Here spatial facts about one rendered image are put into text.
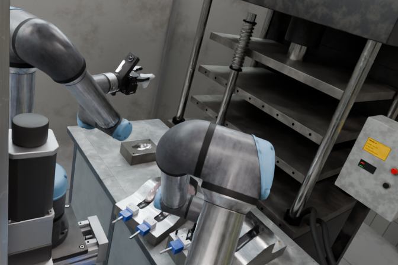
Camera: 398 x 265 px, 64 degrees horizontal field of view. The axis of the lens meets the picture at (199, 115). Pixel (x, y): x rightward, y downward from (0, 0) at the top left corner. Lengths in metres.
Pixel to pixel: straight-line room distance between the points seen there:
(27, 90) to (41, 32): 0.20
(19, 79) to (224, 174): 0.60
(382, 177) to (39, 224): 1.45
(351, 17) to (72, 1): 2.31
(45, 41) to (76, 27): 2.36
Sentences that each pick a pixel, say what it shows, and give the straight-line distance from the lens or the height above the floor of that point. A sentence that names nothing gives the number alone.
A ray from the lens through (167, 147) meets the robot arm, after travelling 0.64.
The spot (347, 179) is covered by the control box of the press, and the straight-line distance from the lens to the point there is 1.80.
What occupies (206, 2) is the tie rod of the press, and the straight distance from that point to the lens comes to 2.28.
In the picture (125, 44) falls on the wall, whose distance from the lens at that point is 3.37.
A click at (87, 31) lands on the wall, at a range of 3.22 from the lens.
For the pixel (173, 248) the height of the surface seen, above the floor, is 0.90.
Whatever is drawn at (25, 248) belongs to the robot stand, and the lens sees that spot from 0.76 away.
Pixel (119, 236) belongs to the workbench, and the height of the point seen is 0.56.
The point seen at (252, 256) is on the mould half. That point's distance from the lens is 1.44.
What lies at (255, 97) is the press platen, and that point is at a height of 1.29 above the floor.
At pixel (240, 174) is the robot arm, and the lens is 0.60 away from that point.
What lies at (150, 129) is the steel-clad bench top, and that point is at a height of 0.80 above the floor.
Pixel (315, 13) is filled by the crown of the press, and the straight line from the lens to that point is 1.68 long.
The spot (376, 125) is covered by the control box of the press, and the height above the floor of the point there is 1.45.
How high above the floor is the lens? 1.86
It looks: 23 degrees down
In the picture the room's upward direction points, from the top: 15 degrees clockwise
